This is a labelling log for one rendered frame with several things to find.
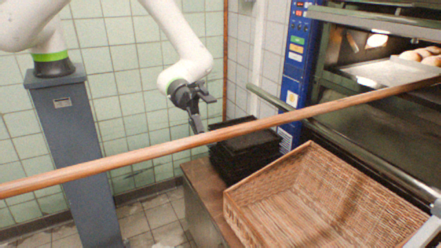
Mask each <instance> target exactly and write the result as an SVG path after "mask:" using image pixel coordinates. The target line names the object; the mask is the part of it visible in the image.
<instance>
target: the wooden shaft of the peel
mask: <svg viewBox="0 0 441 248"><path fill-rule="evenodd" d="M439 83H441V74H439V75H436V76H430V77H427V78H424V79H419V81H413V82H410V83H405V84H402V85H396V86H393V87H388V88H385V89H381V90H376V91H372V92H367V93H364V94H359V95H355V96H350V97H347V98H343V99H338V100H335V101H330V102H326V103H321V104H318V105H313V107H307V108H304V109H301V110H296V111H293V112H288V113H284V114H279V115H276V116H270V117H267V118H262V119H259V120H256V121H251V122H248V123H243V124H240V125H235V126H231V127H226V128H223V129H219V130H214V131H211V132H206V133H203V134H198V135H195V136H190V137H187V138H182V139H178V140H175V141H170V142H167V143H161V144H158V145H153V146H150V147H145V148H142V149H137V150H134V151H131V152H126V153H122V154H117V155H113V156H108V157H105V158H100V159H96V160H93V161H88V162H85V163H82V164H79V165H74V166H71V167H66V168H63V169H57V170H54V171H51V172H46V173H42V174H37V175H34V176H29V177H25V178H20V179H17V180H12V181H8V182H5V183H3V184H0V200H3V199H7V198H11V197H14V196H19V195H22V194H27V193H30V192H35V191H38V189H43V188H46V187H51V186H54V185H58V184H61V183H67V182H70V181H73V180H78V179H80V178H85V177H88V176H93V175H97V174H101V173H104V172H109V171H112V170H113V169H117V168H120V167H125V166H128V165H133V164H136V163H141V162H143V161H148V160H152V159H154V158H159V157H162V156H167V155H170V154H175V153H178V152H182V151H185V150H189V149H193V148H196V147H201V146H204V145H209V144H212V143H216V142H219V141H224V140H227V139H230V138H234V137H237V136H242V135H245V134H250V133H253V132H257V131H261V130H265V129H268V128H272V127H276V126H279V125H284V124H287V123H292V122H295V121H299V120H303V119H305V118H310V117H314V116H318V115H321V114H326V113H329V112H334V111H336V110H340V109H342V108H346V107H350V106H353V105H357V104H361V103H366V102H369V101H374V100H377V99H381V98H385V97H388V96H393V95H396V94H401V93H404V92H409V91H411V90H416V89H420V88H423V87H428V86H431V85H436V84H439Z"/></svg>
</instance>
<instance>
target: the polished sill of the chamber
mask: <svg viewBox="0 0 441 248"><path fill-rule="evenodd" d="M322 79H325V80H327V81H330V82H332V83H335V84H338V85H341V86H343V87H345V88H348V89H350V90H353V91H355V92H358V93H360V94H364V93H367V92H372V91H376V90H381V89H385V88H388V87H387V86H386V85H382V84H379V83H375V82H373V81H370V80H367V79H364V78H361V77H359V76H355V75H352V74H349V73H347V72H343V71H341V70H337V69H336V68H330V69H326V70H323V72H322ZM377 100H378V101H381V102H383V103H386V104H388V105H391V106H394V107H396V108H398V109H401V110H404V111H406V112H407V113H410V114H412V115H414V116H417V117H420V118H423V119H425V120H427V121H430V122H432V123H436V124H438V125H441V104H438V103H434V102H432V101H428V100H426V99H423V98H420V97H417V96H414V95H411V94H408V93H406V92H404V93H401V94H396V95H393V96H388V97H385V98H381V99H377Z"/></svg>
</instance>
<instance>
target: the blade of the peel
mask: <svg viewBox="0 0 441 248"><path fill-rule="evenodd" d="M389 61H390V62H393V63H398V64H401V65H405V66H409V67H411V68H417V69H419V70H424V71H427V72H431V73H434V74H439V73H441V68H439V67H436V66H432V65H427V64H425V63H420V62H417V61H411V60H408V59H403V58H400V55H393V56H391V58H390V60H389Z"/></svg>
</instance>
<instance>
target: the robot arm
mask: <svg viewBox="0 0 441 248"><path fill-rule="evenodd" d="M71 1H72V0H7V1H6V2H4V3H3V4H1V5H0V51H3V52H9V53H15V52H21V51H24V50H27V49H28V52H29V53H30V55H31V57H32V60H33V63H34V67H33V71H32V73H33V76H35V77H37V78H40V79H53V78H58V77H62V76H67V75H70V74H73V73H74V72H76V67H75V66H74V65H73V64H72V62H71V60H70V58H69V55H68V45H67V41H66V39H65V36H64V33H63V28H62V25H61V20H60V16H59V12H60V11H61V10H62V9H63V8H64V7H65V6H66V5H67V4H69V2H71ZM137 1H138V2H139V3H140V4H141V5H142V6H143V7H144V8H145V10H146V11H147V12H148V13H149V15H150V16H151V17H152V18H153V20H155V22H156V23H157V25H158V26H159V27H160V29H161V30H162V31H163V33H164V34H165V36H166V37H167V39H168V41H169V42H170V43H171V45H172V47H173V48H174V50H175V51H176V52H177V54H178V55H179V56H180V58H181V59H180V61H179V62H178V63H175V64H174V65H172V66H170V67H169V68H167V69H165V70H163V71H162V72H161V73H160V74H159V76H158V78H157V88H158V90H159V92H160V93H161V94H162V95H163V96H164V97H167V98H168V99H169V100H170V101H171V102H172V103H173V104H174V105H175V106H176V107H177V108H179V109H182V110H183V111H186V112H188V114H189V117H190V119H188V122H189V124H190V125H191V127H192V130H193V132H194V135H198V134H203V133H206V132H205V130H204V127H203V124H202V121H201V113H200V111H199V106H198V104H199V101H200V99H202V100H203V101H204V102H205V103H206V104H211V103H217V100H216V99H215V98H214V97H213V96H212V95H211V94H210V93H209V92H208V91H207V90H206V88H205V87H204V84H205V80H200V79H202V78H203V77H205V76H207V75H208V74H209V73H210V72H211V71H212V69H213V67H214V60H213V57H212V55H211V54H210V53H209V51H208V50H207V49H206V47H205V46H204V45H203V44H202V43H201V41H200V40H199V39H198V37H197V36H196V35H195V33H194V31H193V29H192V28H191V26H190V25H189V23H188V22H187V20H185V18H184V16H183V15H182V13H181V11H180V10H179V9H178V6H177V5H176V3H175V1H174V0H137ZM196 87H197V88H196ZM196 114H198V115H196ZM195 115H196V116H195Z"/></svg>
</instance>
